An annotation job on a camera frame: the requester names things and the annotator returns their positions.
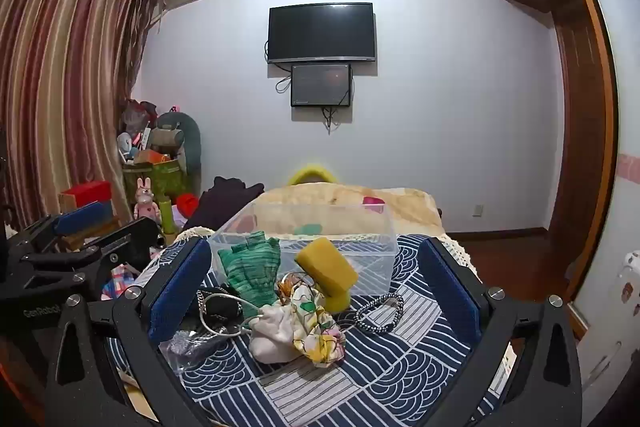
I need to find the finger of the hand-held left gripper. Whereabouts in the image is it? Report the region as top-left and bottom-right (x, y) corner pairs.
(10, 201), (119, 259)
(20, 216), (162, 304)

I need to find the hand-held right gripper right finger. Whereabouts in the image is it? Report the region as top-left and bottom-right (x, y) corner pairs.
(417, 237), (583, 427)

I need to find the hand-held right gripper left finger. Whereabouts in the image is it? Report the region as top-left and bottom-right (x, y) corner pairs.
(45, 237), (216, 427)

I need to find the red box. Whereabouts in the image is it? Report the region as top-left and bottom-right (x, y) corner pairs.
(60, 181), (114, 212)

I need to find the white lace bedspread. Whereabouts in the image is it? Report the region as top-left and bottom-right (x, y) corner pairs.
(439, 231), (482, 280)

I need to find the pink rabbit toy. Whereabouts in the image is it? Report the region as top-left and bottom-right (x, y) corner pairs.
(135, 177), (162, 223)

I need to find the plaid cloth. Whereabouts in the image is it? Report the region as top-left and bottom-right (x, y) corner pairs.
(101, 263), (142, 301)

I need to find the black braided hair band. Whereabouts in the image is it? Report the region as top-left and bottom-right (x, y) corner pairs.
(354, 293), (405, 336)

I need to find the clear plastic bag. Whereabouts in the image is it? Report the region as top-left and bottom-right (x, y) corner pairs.
(160, 324), (236, 376)

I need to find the green cardboard box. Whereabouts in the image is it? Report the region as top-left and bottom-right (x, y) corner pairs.
(122, 159), (189, 218)

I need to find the red cloth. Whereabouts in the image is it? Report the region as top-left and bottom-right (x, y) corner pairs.
(179, 193), (202, 219)

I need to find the green knitted cloth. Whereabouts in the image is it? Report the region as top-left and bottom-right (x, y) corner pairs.
(217, 231), (282, 309)

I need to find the beige blanket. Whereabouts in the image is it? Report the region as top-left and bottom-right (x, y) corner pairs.
(220, 182), (444, 243)

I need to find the blue wave patterned cloth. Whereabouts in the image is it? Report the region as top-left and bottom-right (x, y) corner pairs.
(105, 232), (516, 427)

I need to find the pile of toys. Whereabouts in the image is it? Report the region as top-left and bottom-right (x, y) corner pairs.
(117, 99), (176, 166)

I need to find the black clothing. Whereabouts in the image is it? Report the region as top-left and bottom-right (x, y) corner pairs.
(182, 177), (266, 233)

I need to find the cream fabric pouch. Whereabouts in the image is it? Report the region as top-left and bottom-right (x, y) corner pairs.
(248, 304), (301, 364)

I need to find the clear plastic container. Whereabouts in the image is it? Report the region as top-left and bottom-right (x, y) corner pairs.
(209, 199), (401, 298)

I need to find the yellow sponge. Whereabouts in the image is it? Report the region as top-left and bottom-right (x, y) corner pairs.
(294, 237), (360, 314)

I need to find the striped brown curtain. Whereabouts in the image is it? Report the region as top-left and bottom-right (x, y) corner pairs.
(0, 0), (161, 230)

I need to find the floral fabric scrunchie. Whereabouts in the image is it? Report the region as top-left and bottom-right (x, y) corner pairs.
(276, 274), (348, 369)

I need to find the white appliance with stickers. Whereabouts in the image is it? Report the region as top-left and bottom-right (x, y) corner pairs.
(575, 249), (640, 410)

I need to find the yellow fuzzy hoop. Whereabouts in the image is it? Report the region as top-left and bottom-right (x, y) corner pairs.
(287, 163), (337, 186)

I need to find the black pouch with chain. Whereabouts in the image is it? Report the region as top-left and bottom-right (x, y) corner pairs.
(197, 287), (246, 329)

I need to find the white cable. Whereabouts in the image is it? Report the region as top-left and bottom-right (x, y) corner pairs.
(200, 302), (262, 339)

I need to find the small black wall monitor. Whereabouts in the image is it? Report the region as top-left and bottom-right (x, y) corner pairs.
(290, 63), (352, 108)

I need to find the black wall television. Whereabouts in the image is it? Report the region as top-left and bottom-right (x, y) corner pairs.
(266, 2), (377, 64)

